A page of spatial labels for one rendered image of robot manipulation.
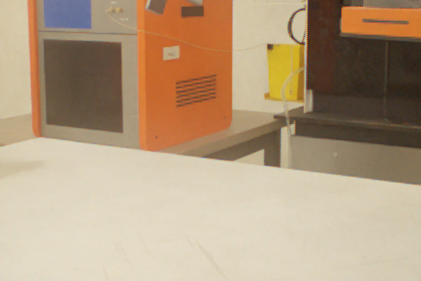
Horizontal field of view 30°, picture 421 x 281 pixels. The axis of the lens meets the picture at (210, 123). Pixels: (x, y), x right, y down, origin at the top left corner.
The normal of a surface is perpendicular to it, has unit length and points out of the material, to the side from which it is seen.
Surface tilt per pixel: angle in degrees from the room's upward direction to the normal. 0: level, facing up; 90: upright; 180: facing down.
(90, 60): 90
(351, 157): 90
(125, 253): 0
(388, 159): 90
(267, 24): 90
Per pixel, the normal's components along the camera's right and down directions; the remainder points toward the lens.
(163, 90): 0.86, 0.09
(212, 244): 0.00, -0.99
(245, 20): -0.51, 0.15
